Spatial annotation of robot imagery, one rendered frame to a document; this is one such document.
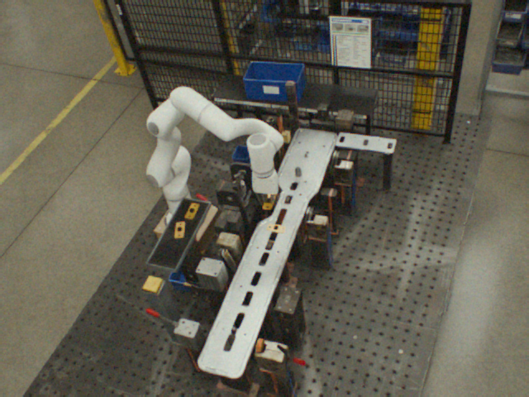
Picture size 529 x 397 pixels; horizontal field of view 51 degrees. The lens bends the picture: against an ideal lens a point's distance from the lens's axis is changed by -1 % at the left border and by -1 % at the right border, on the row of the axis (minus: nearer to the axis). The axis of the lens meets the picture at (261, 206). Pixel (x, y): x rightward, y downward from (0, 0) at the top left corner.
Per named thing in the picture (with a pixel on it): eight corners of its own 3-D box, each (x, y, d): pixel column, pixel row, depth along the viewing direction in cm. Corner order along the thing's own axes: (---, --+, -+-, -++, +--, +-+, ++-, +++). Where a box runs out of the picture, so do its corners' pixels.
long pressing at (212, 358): (246, 383, 205) (245, 381, 204) (192, 367, 212) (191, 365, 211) (340, 133, 285) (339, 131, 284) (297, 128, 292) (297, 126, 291)
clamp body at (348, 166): (354, 220, 285) (353, 173, 259) (331, 216, 288) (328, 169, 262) (358, 207, 290) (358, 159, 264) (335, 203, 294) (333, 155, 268)
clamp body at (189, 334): (213, 380, 238) (194, 341, 211) (190, 374, 242) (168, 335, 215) (221, 361, 244) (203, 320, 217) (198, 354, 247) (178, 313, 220)
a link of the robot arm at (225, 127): (221, 102, 221) (283, 147, 217) (196, 126, 213) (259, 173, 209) (225, 88, 213) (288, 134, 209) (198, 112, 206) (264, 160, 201)
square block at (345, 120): (351, 170, 307) (350, 120, 280) (337, 168, 310) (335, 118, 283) (355, 160, 312) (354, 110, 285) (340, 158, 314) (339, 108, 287)
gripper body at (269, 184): (248, 174, 213) (252, 194, 221) (274, 177, 210) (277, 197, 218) (253, 160, 218) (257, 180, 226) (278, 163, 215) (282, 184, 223)
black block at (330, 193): (340, 238, 278) (338, 199, 256) (319, 234, 282) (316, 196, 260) (344, 226, 283) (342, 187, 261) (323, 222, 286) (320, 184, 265)
